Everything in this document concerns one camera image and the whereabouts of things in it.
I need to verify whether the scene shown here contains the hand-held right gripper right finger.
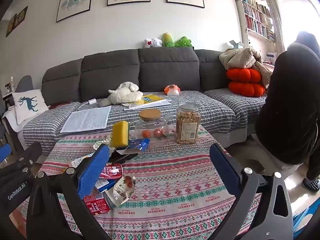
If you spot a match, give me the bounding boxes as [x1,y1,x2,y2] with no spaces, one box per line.
[209,143,293,240]

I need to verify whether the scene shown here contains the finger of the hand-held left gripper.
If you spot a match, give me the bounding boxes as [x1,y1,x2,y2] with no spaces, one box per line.
[0,144,12,167]
[0,141,43,180]

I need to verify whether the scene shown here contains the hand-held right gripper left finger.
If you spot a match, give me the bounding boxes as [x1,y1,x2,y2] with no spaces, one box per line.
[26,144,112,240]

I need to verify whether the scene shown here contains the yellow sponge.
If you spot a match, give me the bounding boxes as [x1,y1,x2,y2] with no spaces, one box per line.
[112,120,130,147]

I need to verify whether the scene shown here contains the blue white packet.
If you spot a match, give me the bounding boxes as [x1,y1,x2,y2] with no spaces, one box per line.
[96,179,117,193]

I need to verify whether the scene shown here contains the red drink can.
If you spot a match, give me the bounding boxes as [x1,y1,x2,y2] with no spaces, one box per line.
[82,192,115,216]
[99,163,123,180]

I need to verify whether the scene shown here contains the crumpled white tissue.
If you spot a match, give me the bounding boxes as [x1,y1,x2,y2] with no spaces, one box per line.
[93,132,113,150]

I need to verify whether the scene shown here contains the white snack wrapper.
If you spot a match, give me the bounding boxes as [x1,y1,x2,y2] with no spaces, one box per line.
[104,174,137,207]

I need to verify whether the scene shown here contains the white quilted throw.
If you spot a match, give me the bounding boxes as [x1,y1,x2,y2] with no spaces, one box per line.
[2,107,25,133]

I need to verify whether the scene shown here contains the white deer print pillow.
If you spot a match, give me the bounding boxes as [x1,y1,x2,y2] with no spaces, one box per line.
[12,89,49,125]

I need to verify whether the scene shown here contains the patterned tablecloth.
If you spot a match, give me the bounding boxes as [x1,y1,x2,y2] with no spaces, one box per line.
[15,124,263,240]

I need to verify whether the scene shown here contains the printed paper sheet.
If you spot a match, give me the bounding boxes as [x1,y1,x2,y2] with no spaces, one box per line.
[60,106,112,134]

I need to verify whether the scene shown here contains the blue snack packet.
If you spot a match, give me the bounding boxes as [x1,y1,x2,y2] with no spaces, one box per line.
[116,138,150,155]

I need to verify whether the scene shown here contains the dark red cloth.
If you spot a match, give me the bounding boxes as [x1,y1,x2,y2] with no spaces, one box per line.
[49,102,73,109]

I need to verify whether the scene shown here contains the plastic jar of nuts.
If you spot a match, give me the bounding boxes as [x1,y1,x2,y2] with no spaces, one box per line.
[175,102,202,144]

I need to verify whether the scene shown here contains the grey striped sofa cover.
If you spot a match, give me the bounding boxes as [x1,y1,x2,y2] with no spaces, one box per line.
[22,90,268,155]

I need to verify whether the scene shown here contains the white charger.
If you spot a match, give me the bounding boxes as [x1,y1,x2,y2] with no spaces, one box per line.
[76,99,97,112]

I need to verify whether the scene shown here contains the grey chair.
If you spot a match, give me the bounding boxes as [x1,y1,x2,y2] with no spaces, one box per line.
[15,75,34,93]

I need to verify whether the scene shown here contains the glass jar with cork lid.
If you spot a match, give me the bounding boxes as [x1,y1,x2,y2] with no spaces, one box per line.
[130,109,172,145]

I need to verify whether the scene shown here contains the cream plush dog toy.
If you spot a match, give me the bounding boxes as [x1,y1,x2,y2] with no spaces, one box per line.
[99,82,143,107]

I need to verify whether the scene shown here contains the orange pumpkin cushion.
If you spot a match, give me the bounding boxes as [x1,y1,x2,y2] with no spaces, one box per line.
[228,81,266,97]
[226,68,262,83]

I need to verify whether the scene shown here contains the yellow book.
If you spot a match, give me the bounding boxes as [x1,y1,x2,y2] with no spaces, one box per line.
[135,94,165,107]

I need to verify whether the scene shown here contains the white papers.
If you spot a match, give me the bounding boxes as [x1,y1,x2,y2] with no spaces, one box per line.
[121,97,172,110]

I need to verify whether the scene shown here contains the blue plastic stool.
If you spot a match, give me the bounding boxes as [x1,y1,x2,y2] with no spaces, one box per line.
[292,200,320,240]

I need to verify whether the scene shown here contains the orange snack bag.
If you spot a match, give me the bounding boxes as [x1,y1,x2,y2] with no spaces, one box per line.
[164,84,181,96]

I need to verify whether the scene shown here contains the beige fleece blanket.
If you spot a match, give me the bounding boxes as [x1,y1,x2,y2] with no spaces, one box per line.
[219,47,273,88]

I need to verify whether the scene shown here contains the grey fabric sofa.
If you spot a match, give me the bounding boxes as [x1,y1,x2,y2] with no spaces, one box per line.
[41,46,273,148]

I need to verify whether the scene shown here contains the white star plush toy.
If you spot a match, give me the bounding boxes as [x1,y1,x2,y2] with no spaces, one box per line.
[144,37,163,48]

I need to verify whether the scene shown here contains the yellow green plush toy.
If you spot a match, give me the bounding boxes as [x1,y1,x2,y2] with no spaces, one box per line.
[161,32,175,48]

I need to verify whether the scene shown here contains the white bookshelf with books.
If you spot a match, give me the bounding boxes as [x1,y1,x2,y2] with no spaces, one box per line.
[235,0,275,43]

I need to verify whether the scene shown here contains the framed blue mountain picture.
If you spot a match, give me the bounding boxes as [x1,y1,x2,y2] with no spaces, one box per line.
[56,0,95,22]

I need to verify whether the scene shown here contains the patterned window curtain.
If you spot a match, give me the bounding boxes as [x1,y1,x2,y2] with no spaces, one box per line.
[261,0,285,53]

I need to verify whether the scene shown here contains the small dark wall frame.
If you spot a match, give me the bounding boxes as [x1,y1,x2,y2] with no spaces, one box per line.
[5,14,17,37]
[14,6,28,28]

